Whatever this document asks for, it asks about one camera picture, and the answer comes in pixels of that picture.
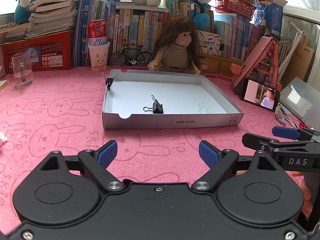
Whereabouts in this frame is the miniature black bicycle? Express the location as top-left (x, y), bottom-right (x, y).
top-left (110, 42), bottom-right (154, 67)

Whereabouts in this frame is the person's right hand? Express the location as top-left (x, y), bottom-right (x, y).
top-left (300, 175), bottom-right (313, 218)

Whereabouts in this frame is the white plastic tube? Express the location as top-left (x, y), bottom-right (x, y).
top-left (277, 21), bottom-right (307, 80)

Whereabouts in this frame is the clear glass mug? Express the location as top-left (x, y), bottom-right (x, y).
top-left (11, 52), bottom-right (34, 89)

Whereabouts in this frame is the row of standing books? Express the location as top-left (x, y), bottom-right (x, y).
top-left (74, 0), bottom-right (266, 68)

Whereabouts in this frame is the black binder clip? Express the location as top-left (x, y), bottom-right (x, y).
top-left (102, 72), bottom-right (118, 91)
top-left (143, 95), bottom-right (164, 115)

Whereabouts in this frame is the clear plastic piece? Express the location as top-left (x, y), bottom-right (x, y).
top-left (197, 102), bottom-right (212, 113)

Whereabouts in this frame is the brown-haired doll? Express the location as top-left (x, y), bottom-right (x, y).
top-left (147, 15), bottom-right (202, 75)

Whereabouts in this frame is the red plastic basket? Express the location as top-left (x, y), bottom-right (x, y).
top-left (214, 0), bottom-right (257, 20)

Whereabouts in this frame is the stack of lying books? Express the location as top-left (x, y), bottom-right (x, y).
top-left (25, 0), bottom-right (100, 39)

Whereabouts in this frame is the brown cardboard box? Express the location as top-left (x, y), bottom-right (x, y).
top-left (282, 36), bottom-right (314, 83)

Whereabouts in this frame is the white cardboard box tray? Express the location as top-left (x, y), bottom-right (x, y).
top-left (102, 69), bottom-right (244, 130)

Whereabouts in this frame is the smartphone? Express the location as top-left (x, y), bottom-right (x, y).
top-left (240, 79), bottom-right (281, 112)

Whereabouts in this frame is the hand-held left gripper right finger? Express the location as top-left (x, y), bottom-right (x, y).
top-left (191, 140), bottom-right (285, 193)

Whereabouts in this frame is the red drink can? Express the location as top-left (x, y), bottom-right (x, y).
top-left (87, 19), bottom-right (108, 47)

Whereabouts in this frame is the pink phone stand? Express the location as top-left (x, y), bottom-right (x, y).
top-left (230, 36), bottom-right (282, 91)

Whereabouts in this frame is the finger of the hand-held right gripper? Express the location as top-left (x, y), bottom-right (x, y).
top-left (272, 126), bottom-right (320, 141)
top-left (242, 132), bottom-right (320, 153)

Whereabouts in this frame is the blue and white plush toy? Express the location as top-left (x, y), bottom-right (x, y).
top-left (14, 0), bottom-right (33, 24)

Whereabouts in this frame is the wooden desk organizer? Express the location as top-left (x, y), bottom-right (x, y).
top-left (197, 52), bottom-right (247, 76)

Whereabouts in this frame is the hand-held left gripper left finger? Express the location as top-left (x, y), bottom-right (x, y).
top-left (40, 140), bottom-right (125, 193)

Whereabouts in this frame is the white paper cup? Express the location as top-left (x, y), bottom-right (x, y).
top-left (88, 41), bottom-right (110, 71)

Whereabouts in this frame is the red plastic crate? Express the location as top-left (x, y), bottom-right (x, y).
top-left (0, 31), bottom-right (75, 74)

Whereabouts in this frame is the pink bunny print mat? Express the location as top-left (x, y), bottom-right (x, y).
top-left (0, 66), bottom-right (320, 230)

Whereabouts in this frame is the white printed box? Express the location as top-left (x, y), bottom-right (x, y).
top-left (199, 30), bottom-right (222, 55)

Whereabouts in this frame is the pastel charm cord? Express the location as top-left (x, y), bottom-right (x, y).
top-left (275, 106), bottom-right (308, 130)

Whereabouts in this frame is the translucent plastic folder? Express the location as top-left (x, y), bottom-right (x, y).
top-left (279, 77), bottom-right (320, 130)

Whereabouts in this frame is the blue carton box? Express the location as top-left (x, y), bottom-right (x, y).
top-left (255, 0), bottom-right (288, 40)

